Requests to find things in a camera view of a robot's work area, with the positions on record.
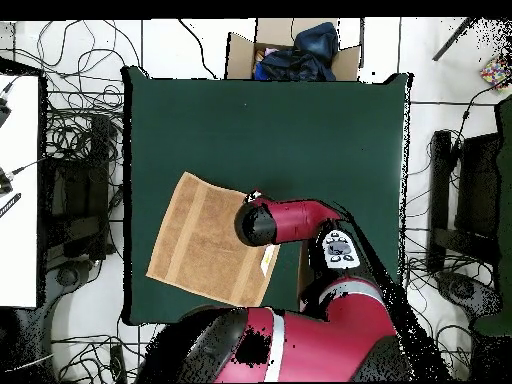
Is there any black stand frame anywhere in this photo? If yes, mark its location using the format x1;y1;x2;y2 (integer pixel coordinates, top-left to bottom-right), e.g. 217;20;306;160
425;129;503;277
39;113;121;277

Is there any dark blue clothes pile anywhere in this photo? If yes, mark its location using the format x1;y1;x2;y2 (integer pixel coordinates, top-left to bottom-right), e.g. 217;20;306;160
252;21;341;82

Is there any black rod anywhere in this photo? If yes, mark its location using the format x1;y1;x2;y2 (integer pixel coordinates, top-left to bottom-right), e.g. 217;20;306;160
431;17;479;62

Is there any white desk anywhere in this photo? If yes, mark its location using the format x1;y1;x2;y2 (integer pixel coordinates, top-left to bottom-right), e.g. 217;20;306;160
0;73;41;309

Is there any black flat strip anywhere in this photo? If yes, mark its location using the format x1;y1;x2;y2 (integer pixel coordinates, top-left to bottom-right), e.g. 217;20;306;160
0;192;22;219

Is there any black cable tangle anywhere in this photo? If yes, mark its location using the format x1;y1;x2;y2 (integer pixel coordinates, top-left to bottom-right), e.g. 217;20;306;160
51;315;161;383
0;19;143;161

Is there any dark green table cloth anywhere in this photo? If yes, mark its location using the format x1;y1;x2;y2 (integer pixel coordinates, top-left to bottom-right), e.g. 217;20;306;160
119;65;415;326

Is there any black device with cable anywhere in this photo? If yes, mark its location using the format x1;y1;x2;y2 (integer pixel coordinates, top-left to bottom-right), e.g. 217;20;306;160
0;157;45;197
0;75;21;129

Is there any multicoloured speckled item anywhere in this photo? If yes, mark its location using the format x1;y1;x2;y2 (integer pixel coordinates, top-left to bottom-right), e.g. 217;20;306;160
479;55;512;94

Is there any orange terry towel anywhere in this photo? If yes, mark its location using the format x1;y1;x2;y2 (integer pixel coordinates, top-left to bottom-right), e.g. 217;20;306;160
145;170;281;308

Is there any green cloth covered table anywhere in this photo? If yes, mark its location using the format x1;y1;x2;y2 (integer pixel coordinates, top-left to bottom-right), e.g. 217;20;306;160
473;95;512;337

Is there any single black cable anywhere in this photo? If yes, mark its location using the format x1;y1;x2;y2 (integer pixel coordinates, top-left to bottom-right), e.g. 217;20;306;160
177;17;219;80

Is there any brown cardboard box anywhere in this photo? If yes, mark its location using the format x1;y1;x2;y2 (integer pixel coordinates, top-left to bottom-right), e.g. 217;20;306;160
224;17;363;82

